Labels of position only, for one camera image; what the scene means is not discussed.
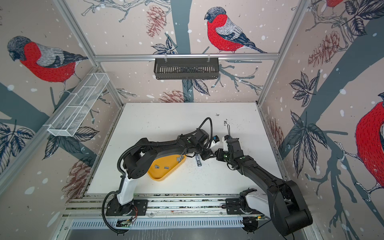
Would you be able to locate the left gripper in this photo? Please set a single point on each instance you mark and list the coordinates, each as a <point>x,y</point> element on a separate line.
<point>208,154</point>

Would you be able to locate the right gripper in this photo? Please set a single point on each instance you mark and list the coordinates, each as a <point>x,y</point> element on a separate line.
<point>219,155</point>

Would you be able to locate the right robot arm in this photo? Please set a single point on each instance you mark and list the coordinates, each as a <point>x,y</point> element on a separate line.
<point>280,201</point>

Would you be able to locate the yellow plastic tray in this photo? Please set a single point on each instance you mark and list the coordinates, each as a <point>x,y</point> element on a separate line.
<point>160,174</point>

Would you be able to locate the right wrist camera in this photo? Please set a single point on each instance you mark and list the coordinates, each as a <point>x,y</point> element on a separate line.
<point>225,142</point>

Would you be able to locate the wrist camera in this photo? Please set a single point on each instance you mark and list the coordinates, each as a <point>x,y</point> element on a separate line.
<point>225,142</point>
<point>215,141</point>

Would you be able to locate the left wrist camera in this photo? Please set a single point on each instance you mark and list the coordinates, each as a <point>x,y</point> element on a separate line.
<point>215,141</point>

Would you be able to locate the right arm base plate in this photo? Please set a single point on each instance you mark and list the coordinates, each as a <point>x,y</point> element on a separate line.
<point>234,206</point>

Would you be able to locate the aluminium mounting rail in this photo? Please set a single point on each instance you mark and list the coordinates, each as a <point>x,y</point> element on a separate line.
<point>164,206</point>

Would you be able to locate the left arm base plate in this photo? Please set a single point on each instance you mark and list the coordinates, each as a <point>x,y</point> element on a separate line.
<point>133,208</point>

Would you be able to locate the black wall basket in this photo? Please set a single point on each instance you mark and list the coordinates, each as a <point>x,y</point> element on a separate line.
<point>187,69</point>

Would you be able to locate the white wire mesh shelf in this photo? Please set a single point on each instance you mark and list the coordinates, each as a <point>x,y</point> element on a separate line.
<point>81,102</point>

